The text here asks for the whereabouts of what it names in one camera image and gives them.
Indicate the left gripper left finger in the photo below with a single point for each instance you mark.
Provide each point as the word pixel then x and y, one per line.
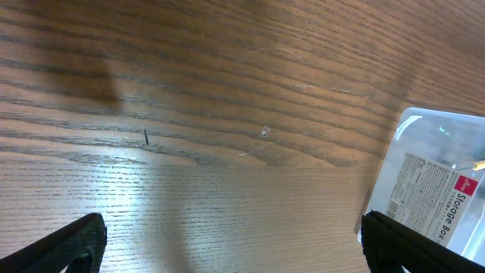
pixel 77 247

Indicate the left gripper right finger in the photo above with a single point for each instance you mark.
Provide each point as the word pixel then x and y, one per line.
pixel 391 247

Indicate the clear plastic container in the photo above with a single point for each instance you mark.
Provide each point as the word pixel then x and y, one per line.
pixel 418 187

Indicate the yellow black screwdriver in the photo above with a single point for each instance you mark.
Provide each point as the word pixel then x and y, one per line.
pixel 475 166

